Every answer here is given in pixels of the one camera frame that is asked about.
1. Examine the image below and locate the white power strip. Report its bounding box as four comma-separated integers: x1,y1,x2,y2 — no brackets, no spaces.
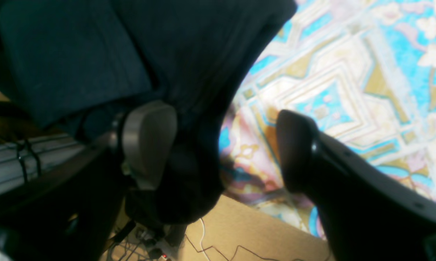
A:
135,227,176,261

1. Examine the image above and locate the black T-shirt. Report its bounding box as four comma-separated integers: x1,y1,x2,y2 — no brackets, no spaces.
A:
0,0,297,224

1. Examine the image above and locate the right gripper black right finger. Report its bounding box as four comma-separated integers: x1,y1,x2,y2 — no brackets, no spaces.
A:
276,110,436,261

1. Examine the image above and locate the patterned tablecloth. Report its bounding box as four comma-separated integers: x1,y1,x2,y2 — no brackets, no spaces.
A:
219,0,436,238

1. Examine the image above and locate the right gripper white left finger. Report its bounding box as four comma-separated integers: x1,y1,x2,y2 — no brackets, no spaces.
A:
112,101,178,191

